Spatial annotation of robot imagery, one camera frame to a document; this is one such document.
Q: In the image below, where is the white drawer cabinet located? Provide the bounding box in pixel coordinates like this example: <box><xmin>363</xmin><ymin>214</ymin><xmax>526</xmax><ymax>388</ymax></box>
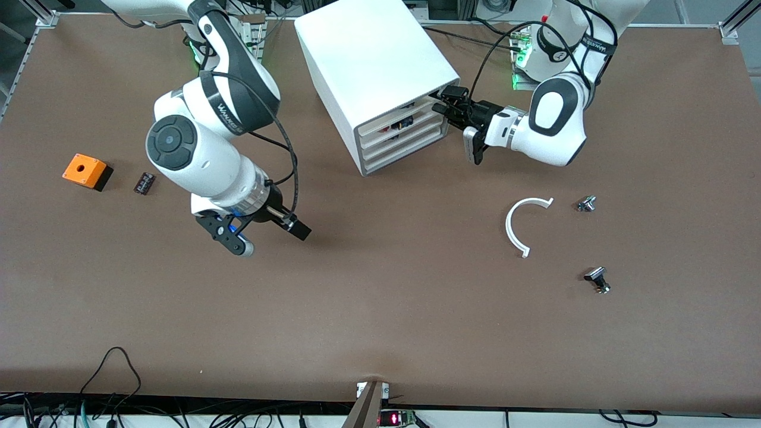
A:
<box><xmin>294</xmin><ymin>0</ymin><xmax>461</xmax><ymax>177</ymax></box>

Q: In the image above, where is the orange black button box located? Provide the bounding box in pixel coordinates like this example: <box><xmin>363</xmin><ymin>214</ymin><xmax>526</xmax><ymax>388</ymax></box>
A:
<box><xmin>62</xmin><ymin>153</ymin><xmax>114</xmax><ymax>192</ymax></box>

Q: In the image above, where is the white curved plastic arc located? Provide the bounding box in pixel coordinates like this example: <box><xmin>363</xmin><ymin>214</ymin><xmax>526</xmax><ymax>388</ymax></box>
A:
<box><xmin>505</xmin><ymin>197</ymin><xmax>555</xmax><ymax>259</ymax></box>

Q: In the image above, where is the red lit electronic device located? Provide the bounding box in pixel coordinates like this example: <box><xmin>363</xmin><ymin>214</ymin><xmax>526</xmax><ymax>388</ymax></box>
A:
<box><xmin>379</xmin><ymin>409</ymin><xmax>418</xmax><ymax>427</ymax></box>

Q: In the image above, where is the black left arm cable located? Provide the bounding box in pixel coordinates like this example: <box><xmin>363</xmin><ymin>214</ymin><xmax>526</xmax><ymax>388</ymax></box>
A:
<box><xmin>470</xmin><ymin>0</ymin><xmax>619</xmax><ymax>103</ymax></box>

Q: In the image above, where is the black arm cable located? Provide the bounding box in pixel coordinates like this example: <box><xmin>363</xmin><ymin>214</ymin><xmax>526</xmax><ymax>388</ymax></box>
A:
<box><xmin>470</xmin><ymin>0</ymin><xmax>619</xmax><ymax>103</ymax></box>
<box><xmin>205</xmin><ymin>71</ymin><xmax>298</xmax><ymax>216</ymax></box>

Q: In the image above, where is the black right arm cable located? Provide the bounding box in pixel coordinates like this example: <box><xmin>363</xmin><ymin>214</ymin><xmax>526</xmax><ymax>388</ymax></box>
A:
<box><xmin>205</xmin><ymin>71</ymin><xmax>298</xmax><ymax>216</ymax></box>

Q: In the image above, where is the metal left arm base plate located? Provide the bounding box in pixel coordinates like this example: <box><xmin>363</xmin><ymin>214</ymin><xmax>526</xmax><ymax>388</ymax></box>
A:
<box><xmin>510</xmin><ymin>27</ymin><xmax>542</xmax><ymax>91</ymax></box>

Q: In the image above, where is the black cable on table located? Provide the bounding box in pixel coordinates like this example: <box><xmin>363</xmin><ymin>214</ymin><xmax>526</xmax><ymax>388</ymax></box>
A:
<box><xmin>421</xmin><ymin>25</ymin><xmax>518</xmax><ymax>47</ymax></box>

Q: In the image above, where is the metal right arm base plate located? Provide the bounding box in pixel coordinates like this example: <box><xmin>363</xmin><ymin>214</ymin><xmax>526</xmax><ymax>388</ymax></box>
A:
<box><xmin>238</xmin><ymin>13</ymin><xmax>266</xmax><ymax>60</ymax></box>

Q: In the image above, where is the wooden post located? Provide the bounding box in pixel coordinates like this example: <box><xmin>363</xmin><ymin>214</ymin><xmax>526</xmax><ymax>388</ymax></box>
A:
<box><xmin>341</xmin><ymin>380</ymin><xmax>384</xmax><ymax>428</ymax></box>

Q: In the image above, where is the black headed switch part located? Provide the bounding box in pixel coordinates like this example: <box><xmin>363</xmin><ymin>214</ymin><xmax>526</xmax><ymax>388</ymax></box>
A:
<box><xmin>583</xmin><ymin>267</ymin><xmax>612</xmax><ymax>295</ymax></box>

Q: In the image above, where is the black looped cable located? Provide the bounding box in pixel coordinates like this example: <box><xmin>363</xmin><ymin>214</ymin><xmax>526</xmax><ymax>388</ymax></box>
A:
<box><xmin>79</xmin><ymin>347</ymin><xmax>143</xmax><ymax>411</ymax></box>

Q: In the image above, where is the aluminium frame profile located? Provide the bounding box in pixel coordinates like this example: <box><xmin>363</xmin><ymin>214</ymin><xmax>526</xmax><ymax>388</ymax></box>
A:
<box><xmin>718</xmin><ymin>0</ymin><xmax>761</xmax><ymax>45</ymax></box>
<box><xmin>21</xmin><ymin>0</ymin><xmax>60</xmax><ymax>27</ymax></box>

